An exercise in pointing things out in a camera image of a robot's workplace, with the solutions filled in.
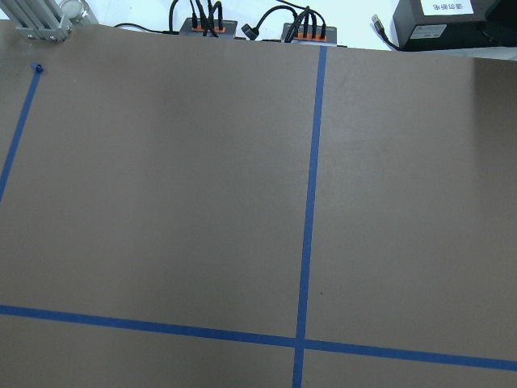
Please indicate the orange black usb hub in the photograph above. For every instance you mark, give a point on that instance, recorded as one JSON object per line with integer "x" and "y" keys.
{"x": 227, "y": 31}
{"x": 308, "y": 35}

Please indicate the small metal cylinder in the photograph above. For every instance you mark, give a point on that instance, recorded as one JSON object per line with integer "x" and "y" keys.
{"x": 78, "y": 12}

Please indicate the black equipment on bench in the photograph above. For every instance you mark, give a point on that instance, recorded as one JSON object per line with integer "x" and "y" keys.
{"x": 444, "y": 25}

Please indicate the aluminium frame post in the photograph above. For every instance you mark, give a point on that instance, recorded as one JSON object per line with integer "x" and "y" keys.
{"x": 38, "y": 20}

